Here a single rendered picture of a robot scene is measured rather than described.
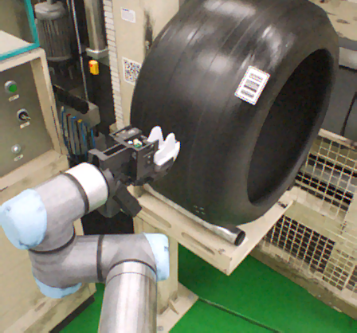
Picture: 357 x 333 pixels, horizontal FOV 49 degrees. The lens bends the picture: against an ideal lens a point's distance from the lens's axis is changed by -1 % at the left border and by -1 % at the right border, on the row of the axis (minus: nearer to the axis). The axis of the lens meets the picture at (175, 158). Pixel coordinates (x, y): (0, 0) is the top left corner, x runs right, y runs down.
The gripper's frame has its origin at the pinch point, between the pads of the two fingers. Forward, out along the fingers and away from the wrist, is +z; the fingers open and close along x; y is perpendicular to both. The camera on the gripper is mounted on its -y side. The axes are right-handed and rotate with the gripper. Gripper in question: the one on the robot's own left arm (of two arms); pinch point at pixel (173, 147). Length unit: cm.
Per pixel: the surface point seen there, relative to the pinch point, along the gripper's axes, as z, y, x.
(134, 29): 19.7, 12.6, 31.4
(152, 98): 2.6, 6.9, 8.6
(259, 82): 9.5, 15.1, -10.9
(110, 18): 20.9, 12.7, 41.8
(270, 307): 72, -117, -11
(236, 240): 16.9, -31.2, -10.1
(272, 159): 47, -24, -3
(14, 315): -18, -93, 54
